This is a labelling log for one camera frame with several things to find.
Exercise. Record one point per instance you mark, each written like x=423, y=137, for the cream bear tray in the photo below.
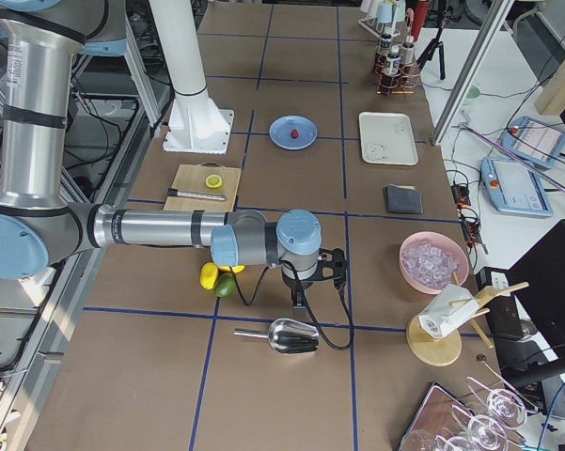
x=387, y=138

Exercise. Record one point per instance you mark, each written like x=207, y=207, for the yellow lemon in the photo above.
x=208, y=275
x=233, y=269

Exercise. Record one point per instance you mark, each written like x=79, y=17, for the wooden cutting board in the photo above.
x=191, y=177

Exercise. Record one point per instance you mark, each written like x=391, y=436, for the lemon half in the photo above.
x=214, y=181

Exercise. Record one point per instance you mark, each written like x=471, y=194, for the pink bowl of ice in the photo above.
x=429, y=261

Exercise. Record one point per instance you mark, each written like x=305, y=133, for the dark drink bottle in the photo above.
x=392, y=64
x=407, y=58
x=385, y=43

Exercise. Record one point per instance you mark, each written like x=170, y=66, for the black monitor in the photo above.
x=543, y=268

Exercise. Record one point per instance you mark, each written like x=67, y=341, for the green lime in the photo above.
x=225, y=285

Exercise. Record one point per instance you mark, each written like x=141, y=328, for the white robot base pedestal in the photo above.
x=196, y=124

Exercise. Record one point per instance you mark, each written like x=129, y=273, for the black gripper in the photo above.
x=294, y=284

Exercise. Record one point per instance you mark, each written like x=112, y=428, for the copper wire bottle rack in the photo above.
x=401, y=86

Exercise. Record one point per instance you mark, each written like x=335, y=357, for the grey folded cloth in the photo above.
x=402, y=200

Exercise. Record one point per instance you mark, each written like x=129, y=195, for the metal scoop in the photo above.
x=287, y=336

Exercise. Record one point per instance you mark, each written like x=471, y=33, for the black camera tripod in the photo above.
x=436, y=45

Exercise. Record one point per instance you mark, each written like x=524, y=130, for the blue plate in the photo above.
x=280, y=129

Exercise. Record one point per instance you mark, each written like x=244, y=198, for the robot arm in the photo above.
x=45, y=218

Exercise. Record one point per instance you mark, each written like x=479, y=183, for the wooden mug stand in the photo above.
x=445, y=351

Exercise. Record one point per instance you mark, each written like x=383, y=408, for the blue teach pendant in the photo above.
x=513, y=189
x=535, y=141

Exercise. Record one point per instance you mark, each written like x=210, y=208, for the clear wine glass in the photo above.
x=504, y=405
x=483, y=431

